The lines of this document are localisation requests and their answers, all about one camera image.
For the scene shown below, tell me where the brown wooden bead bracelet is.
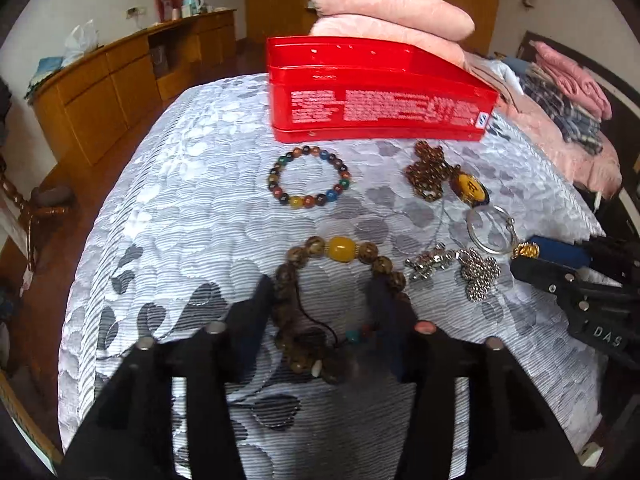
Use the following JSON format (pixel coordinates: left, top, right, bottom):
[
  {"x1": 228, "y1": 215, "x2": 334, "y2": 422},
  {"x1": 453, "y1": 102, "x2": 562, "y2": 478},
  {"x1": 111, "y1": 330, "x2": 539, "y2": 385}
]
[{"x1": 271, "y1": 235, "x2": 409, "y2": 386}]

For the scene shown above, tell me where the silver chain necklace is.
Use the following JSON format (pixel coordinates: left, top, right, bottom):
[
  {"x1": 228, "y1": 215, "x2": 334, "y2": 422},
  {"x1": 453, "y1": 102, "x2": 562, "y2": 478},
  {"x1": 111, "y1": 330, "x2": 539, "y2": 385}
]
[{"x1": 454, "y1": 248, "x2": 504, "y2": 302}]

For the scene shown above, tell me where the grey floral quilted bedspread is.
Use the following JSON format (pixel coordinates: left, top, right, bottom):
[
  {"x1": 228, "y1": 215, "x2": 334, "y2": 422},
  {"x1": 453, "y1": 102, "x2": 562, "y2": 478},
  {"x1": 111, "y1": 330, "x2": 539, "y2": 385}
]
[{"x1": 58, "y1": 74, "x2": 602, "y2": 479}]

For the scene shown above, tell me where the silver bangle with gold charm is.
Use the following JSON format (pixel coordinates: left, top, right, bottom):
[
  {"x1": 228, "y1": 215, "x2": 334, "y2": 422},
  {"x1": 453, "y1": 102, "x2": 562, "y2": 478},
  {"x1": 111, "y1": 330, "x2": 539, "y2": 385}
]
[{"x1": 465, "y1": 205, "x2": 540, "y2": 259}]

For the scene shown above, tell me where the lower pink pillow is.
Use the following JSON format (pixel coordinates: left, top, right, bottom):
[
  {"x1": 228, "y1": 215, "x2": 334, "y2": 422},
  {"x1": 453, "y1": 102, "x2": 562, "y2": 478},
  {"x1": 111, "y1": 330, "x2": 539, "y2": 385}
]
[{"x1": 309, "y1": 14, "x2": 465, "y2": 68}]

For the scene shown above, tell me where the wooden coat stand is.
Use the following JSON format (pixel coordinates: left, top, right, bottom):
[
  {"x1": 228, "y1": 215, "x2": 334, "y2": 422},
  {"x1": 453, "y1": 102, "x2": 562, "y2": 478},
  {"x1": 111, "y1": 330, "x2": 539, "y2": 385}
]
[{"x1": 1, "y1": 157, "x2": 75, "y2": 273}]

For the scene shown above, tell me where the white plastic bag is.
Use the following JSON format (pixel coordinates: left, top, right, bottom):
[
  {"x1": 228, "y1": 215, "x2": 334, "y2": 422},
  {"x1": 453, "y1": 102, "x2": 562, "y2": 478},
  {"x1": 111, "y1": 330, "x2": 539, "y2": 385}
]
[{"x1": 61, "y1": 20, "x2": 99, "y2": 67}]

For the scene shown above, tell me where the teal white kettle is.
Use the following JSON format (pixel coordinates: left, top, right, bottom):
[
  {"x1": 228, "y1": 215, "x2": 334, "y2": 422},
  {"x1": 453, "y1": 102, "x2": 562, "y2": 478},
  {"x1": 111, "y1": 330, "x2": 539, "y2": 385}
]
[{"x1": 182, "y1": 0, "x2": 206, "y2": 18}]

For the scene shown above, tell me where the red tin box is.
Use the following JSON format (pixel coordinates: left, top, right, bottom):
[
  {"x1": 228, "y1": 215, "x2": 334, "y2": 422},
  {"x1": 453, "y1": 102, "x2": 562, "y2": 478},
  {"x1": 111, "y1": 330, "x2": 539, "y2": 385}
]
[{"x1": 266, "y1": 36, "x2": 498, "y2": 143}]

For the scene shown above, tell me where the wall power socket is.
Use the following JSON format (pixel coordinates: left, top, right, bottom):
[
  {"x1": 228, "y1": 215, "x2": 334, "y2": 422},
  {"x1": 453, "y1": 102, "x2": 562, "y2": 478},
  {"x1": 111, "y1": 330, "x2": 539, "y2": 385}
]
[{"x1": 126, "y1": 6, "x2": 146, "y2": 18}]

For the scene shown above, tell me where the pile of folded clothes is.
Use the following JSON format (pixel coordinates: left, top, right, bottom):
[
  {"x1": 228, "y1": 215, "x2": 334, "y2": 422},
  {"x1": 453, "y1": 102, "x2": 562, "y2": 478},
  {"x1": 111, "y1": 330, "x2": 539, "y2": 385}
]
[{"x1": 500, "y1": 41, "x2": 613, "y2": 156}]

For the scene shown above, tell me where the silver metal clasp charm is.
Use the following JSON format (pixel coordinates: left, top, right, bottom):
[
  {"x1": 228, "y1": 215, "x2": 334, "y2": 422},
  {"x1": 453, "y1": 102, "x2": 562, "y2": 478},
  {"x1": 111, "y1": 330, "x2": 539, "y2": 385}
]
[{"x1": 404, "y1": 243, "x2": 458, "y2": 282}]

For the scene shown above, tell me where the wooden sideboard cabinet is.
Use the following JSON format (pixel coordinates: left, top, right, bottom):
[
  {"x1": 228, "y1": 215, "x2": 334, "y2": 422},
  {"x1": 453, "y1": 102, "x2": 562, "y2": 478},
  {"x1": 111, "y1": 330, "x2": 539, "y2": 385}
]
[{"x1": 30, "y1": 9, "x2": 236, "y2": 167}]

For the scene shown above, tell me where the pink pillow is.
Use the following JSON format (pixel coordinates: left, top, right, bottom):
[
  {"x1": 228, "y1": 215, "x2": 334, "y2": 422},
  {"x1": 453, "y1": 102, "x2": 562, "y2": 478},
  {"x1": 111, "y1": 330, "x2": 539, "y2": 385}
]
[
  {"x1": 311, "y1": 0, "x2": 475, "y2": 41},
  {"x1": 309, "y1": 14, "x2": 465, "y2": 68}
]

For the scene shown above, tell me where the amber bead necklace with pendant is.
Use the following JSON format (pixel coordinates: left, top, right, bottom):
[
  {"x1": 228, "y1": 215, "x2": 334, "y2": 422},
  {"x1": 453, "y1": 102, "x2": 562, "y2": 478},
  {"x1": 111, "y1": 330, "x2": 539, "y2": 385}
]
[{"x1": 404, "y1": 140, "x2": 492, "y2": 209}]

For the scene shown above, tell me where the multicolour bead bracelet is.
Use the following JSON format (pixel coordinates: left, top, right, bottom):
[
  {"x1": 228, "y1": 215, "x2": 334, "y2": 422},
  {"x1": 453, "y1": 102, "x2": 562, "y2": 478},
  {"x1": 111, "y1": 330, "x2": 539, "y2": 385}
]
[{"x1": 266, "y1": 144, "x2": 353, "y2": 209}]

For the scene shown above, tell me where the upper pink pillow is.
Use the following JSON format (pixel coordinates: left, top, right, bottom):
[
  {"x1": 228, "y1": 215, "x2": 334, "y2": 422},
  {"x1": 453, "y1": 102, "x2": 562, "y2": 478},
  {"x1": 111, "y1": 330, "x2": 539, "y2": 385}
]
[{"x1": 311, "y1": 0, "x2": 475, "y2": 41}]

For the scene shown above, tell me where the blue folded cloth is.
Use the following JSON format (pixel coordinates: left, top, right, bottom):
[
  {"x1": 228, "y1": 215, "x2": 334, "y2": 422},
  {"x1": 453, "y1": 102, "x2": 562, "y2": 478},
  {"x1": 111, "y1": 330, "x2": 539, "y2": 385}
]
[{"x1": 24, "y1": 56, "x2": 64, "y2": 101}]

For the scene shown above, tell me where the pink bed quilt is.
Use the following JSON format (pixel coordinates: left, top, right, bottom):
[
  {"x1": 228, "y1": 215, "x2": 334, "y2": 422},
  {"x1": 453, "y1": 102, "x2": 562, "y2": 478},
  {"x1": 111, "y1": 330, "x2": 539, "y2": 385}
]
[{"x1": 464, "y1": 52, "x2": 623, "y2": 200}]

